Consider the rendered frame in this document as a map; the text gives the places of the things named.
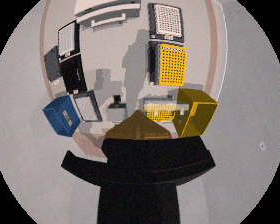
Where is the black assay plate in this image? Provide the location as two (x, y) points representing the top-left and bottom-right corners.
(61, 60), (82, 92)

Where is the yellow open-top bin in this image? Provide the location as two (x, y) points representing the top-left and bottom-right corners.
(172, 88), (219, 138)

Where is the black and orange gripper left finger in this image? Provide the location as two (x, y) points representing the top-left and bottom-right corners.
(104, 110), (138, 140)

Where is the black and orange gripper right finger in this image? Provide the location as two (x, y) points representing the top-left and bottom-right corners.
(138, 110), (172, 140)

